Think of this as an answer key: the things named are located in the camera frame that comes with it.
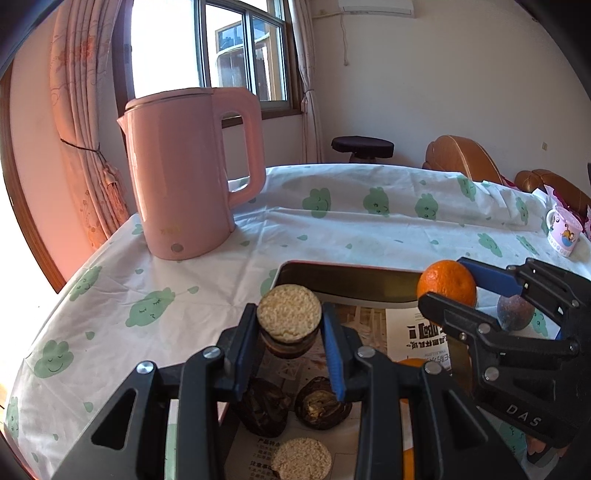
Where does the pink electric kettle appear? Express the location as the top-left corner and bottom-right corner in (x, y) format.
(116, 87), (266, 260)

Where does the pale pink curtain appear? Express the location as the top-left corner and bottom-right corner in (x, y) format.
(288, 0), (324, 163)

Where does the pink embroidered curtain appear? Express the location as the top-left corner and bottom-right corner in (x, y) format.
(48, 0), (134, 250)

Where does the pink tin box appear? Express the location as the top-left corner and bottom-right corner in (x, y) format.
(216, 260), (478, 480)

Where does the white air conditioner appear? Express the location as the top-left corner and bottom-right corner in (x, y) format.
(338, 0), (415, 14)

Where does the person's right hand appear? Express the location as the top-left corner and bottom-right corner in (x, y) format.
(524, 434), (561, 462)

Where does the brown leather sofa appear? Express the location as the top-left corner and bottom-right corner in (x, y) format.
(515, 169), (591, 213)

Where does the dark wrinkled round pastry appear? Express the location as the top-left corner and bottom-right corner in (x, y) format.
(238, 378), (293, 437)

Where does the dark pastry in box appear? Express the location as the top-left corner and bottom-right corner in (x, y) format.
(294, 376), (352, 431)

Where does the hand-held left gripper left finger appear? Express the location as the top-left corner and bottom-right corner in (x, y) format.
(51, 302), (259, 480)

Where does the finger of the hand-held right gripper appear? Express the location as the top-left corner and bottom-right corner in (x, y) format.
(417, 292), (579, 366)
(456, 257), (591, 341)

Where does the sliding window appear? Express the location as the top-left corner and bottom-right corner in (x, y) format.
(124, 0), (303, 123)

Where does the pink cartoon cup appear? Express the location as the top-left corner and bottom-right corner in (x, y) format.
(546, 205), (583, 258)

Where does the black round stool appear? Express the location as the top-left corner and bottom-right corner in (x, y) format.
(331, 136), (395, 163)

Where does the brown leather chair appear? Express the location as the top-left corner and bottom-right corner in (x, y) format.
(422, 135), (506, 185)

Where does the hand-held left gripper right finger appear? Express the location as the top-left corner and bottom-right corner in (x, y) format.
(320, 302), (528, 480)

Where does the large brown round fruit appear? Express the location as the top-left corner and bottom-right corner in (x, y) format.
(497, 294), (536, 332)

